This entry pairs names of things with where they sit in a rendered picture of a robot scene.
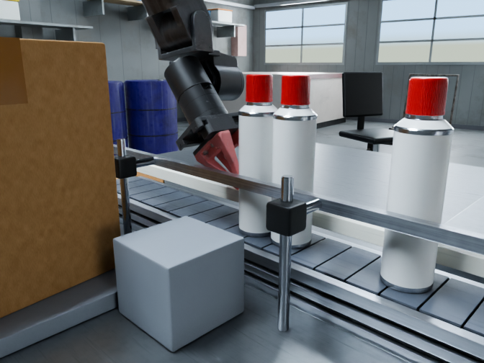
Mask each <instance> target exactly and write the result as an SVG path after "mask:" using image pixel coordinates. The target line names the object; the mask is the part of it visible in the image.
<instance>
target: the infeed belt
mask: <svg viewBox="0 0 484 363"><path fill-rule="evenodd" d="M128 185H129V195H130V199H132V200H135V201H138V202H141V203H143V204H145V205H148V206H151V207H154V208H156V209H158V210H161V211H163V212H167V213H168V214H171V215H174V216H176V217H178V218H181V217H184V216H188V217H191V218H194V219H195V220H199V221H201V222H204V223H207V224H209V225H212V226H215V227H216V228H220V229H222V230H225V231H228V232H230V233H233V234H236V235H237V236H241V237H243V238H244V243H245V244H248V245H250V246H253V247H255V248H258V249H261V250H262V251H265V252H268V253H270V254H273V255H275V256H278V257H279V247H278V246H275V245H274V244H273V243H272V242H271V239H270V238H271V236H266V237H251V236H246V235H244V234H242V233H240V231H239V229H238V228H239V209H236V208H233V207H229V206H227V205H223V204H220V203H218V202H213V201H211V200H207V199H205V198H202V197H198V196H195V195H193V194H189V193H186V192H183V191H180V190H178V189H173V188H171V187H167V186H164V185H162V184H158V183H155V182H152V181H148V180H146V179H142V178H140V177H137V176H133V177H129V178H128ZM311 239H312V242H311V244H310V245H309V246H307V247H305V248H299V249H292V255H291V262H293V263H296V264H299V265H301V266H304V267H306V268H309V269H312V270H313V271H316V272H319V273H321V274H324V275H326V276H329V277H332V278H334V279H337V280H339V281H342V282H345V283H347V284H350V285H352V286H355V287H358V288H359V289H362V290H365V291H367V292H371V293H372V294H375V295H378V296H380V297H383V298H385V299H387V300H391V301H393V302H395V303H398V304H400V305H403V306H406V307H407V308H411V309H413V310H416V311H418V312H420V313H423V314H426V315H429V316H431V317H433V318H436V319H439V320H441V321H444V322H446V323H449V324H452V325H453V326H456V327H459V328H462V329H465V330H466V331H469V332H472V333H475V334H477V335H479V336H482V337H484V288H482V287H478V286H475V285H473V284H469V283H466V282H463V281H459V280H457V279H453V278H451V279H450V280H449V277H447V276H444V275H442V274H437V273H435V272H434V286H433V287H432V289H431V290H429V291H428V292H424V293H417V294H415V293H407V292H400V291H397V290H394V289H392V288H390V287H388V286H386V285H385V284H384V283H383V282H382V281H381V279H380V270H381V262H382V257H381V255H379V254H375V253H372V252H370V251H366V250H364V249H361V248H357V247H354V246H353V247H352V246H350V245H348V244H345V243H342V242H339V241H335V240H332V239H330V238H326V237H323V236H320V235H316V234H314V233H312V236H311Z"/></svg>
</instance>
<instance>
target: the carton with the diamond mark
mask: <svg viewBox="0 0 484 363"><path fill-rule="evenodd" d="M119 236H121V235H120V217H119V208H118V199H117V182H116V173H115V155H114V146H113V137H112V120H111V111H110V102H109V84H108V75H107V58H106V49H105V44H104V43H102V42H82V41H66V40H37V39H22V38H19V37H0V318H2V317H4V316H6V315H9V314H11V313H13V312H16V311H18V310H21V309H22V308H26V307H27V306H29V305H32V304H34V303H37V302H39V301H41V300H44V299H45V298H47V297H50V296H52V295H55V294H57V293H59V292H62V291H64V290H67V289H68V288H70V287H73V286H75V285H78V284H80V283H82V282H85V281H86V280H89V279H91V278H93V277H96V276H98V275H100V274H103V273H105V272H108V271H109V270H112V269H114V268H115V255H114V247H113V238H116V237H119Z"/></svg>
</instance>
